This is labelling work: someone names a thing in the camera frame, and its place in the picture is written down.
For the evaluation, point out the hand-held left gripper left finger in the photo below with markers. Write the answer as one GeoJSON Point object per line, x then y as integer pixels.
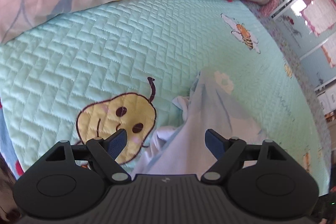
{"type": "Point", "coordinates": [118, 144]}

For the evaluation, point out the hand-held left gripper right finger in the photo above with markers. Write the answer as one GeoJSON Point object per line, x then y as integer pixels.
{"type": "Point", "coordinates": [214, 144]}

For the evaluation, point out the white T-shirt with navy trim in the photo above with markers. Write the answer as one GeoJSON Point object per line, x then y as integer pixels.
{"type": "Point", "coordinates": [204, 113]}

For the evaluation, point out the green bee-print quilt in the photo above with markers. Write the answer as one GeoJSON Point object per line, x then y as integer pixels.
{"type": "Point", "coordinates": [131, 56]}

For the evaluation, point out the purple heart-print bed sheet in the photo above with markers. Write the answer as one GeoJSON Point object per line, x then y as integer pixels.
{"type": "Point", "coordinates": [302, 69]}

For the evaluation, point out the white drawer cabinet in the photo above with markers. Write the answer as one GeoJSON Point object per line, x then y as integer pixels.
{"type": "Point", "coordinates": [326, 100]}

